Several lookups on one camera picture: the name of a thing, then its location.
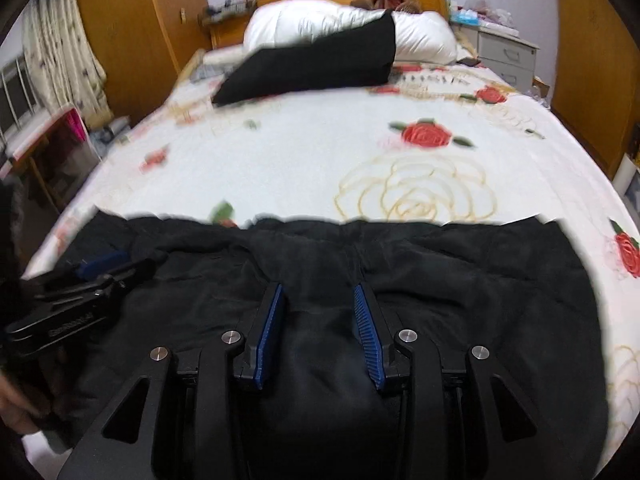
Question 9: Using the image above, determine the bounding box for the person's left hand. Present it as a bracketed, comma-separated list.
[0, 374, 52, 434]

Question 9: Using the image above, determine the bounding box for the white duvet pillow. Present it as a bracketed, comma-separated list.
[243, 0, 458, 66]

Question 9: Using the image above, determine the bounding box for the barred window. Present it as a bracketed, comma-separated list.
[0, 55, 41, 146]

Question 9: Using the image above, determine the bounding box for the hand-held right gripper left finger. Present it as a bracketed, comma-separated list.
[57, 282, 287, 480]

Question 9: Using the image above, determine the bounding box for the grey nightstand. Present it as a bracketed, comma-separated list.
[472, 25, 541, 93]

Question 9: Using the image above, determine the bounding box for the headboard shelf with small things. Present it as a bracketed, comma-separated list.
[200, 2, 256, 26]

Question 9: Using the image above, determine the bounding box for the wooden wardrobe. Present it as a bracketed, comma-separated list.
[550, 0, 640, 181]
[70, 0, 211, 121]

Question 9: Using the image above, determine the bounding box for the patterned curtain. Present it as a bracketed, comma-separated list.
[22, 0, 113, 121]

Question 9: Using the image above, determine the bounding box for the folded black garment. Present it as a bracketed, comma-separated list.
[211, 10, 397, 107]

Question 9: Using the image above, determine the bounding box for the black puffer jacket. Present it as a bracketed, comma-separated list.
[25, 210, 608, 480]

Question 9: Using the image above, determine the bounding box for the pile of bags and tissues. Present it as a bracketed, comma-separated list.
[447, 0, 516, 28]

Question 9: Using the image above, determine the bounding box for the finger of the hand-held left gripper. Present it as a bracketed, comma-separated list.
[74, 251, 131, 281]
[102, 255, 170, 288]

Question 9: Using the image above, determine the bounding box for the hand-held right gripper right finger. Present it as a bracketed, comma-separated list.
[352, 282, 588, 480]

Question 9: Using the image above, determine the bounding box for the floral bed sheet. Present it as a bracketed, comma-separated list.
[20, 45, 640, 480]

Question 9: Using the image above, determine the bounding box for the pink storage box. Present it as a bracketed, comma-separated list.
[30, 107, 101, 201]

